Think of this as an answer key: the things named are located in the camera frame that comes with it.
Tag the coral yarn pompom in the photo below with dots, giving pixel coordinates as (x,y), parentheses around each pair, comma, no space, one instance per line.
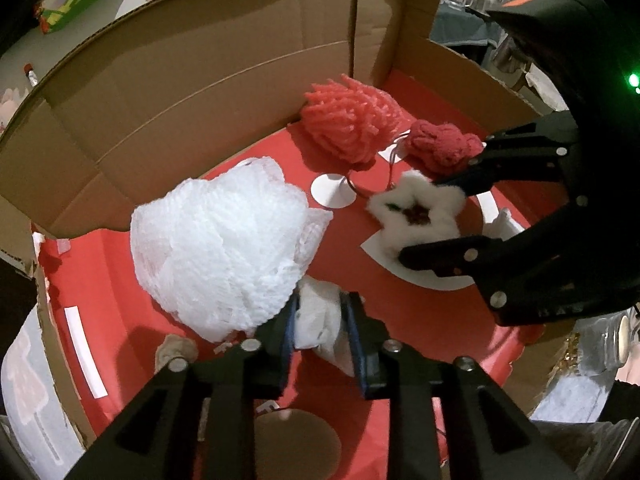
(350,125)

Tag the red knitted soft toy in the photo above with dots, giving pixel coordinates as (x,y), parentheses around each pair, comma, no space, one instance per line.
(440,145)

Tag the dark green tablecloth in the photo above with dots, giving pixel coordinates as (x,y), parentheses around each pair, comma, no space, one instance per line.
(465,30)

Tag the small white soft cloth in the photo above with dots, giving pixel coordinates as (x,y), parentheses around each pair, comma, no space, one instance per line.
(320,320)

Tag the red capped white marker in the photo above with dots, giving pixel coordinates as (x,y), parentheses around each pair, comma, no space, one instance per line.
(31,76)

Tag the brown round disc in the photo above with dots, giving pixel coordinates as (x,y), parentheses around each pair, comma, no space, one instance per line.
(295,445)

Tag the cardboard box with red lining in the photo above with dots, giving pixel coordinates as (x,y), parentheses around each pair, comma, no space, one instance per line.
(200,85)

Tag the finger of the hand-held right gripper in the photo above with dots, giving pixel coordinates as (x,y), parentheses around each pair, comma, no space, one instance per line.
(450,257)
(520,160)

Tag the white fluffy flower plush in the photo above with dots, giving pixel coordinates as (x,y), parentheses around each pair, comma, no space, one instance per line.
(440,210)

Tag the light blue printed table cover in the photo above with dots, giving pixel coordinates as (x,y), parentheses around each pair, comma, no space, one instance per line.
(30,385)

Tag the white mesh puff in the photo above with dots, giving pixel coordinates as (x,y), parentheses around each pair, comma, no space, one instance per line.
(220,245)

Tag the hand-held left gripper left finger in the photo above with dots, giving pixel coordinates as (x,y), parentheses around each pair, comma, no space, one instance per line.
(286,342)

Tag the pale pink plush toy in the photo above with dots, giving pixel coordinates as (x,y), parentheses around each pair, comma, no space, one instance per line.
(9,105)

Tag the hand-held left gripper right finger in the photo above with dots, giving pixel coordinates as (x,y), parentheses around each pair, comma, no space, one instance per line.
(356,347)

